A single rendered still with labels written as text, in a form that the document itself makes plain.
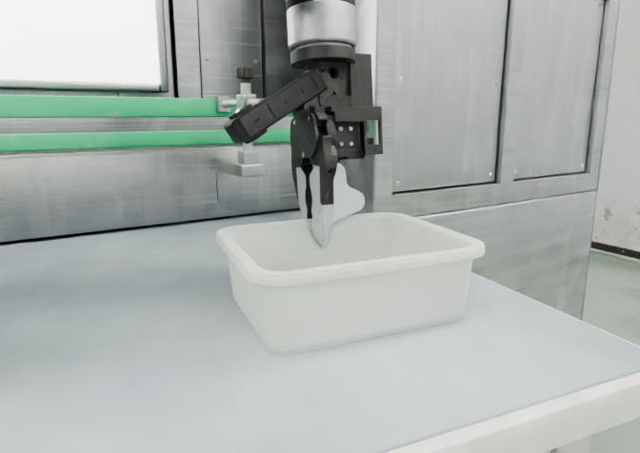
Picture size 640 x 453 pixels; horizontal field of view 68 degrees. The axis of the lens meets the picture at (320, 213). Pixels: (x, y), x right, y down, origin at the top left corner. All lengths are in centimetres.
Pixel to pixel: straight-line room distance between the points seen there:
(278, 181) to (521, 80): 55
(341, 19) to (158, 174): 44
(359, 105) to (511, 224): 65
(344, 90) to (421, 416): 34
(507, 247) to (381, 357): 76
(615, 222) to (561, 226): 243
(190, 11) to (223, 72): 14
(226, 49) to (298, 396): 87
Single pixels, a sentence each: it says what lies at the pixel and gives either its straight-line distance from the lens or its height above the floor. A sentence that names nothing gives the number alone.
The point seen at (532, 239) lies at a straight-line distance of 119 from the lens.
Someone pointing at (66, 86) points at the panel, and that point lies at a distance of 100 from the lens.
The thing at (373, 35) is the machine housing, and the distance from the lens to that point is 84.
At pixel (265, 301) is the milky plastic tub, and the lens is 38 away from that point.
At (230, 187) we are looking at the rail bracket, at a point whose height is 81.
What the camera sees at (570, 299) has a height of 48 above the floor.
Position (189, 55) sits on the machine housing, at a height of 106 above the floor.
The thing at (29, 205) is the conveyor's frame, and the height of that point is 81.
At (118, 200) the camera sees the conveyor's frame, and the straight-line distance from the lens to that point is 83.
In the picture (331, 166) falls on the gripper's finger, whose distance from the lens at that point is 49.
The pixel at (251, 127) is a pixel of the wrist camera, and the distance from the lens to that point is 49.
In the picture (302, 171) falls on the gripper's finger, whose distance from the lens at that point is 54.
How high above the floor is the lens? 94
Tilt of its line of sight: 12 degrees down
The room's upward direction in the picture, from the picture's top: straight up
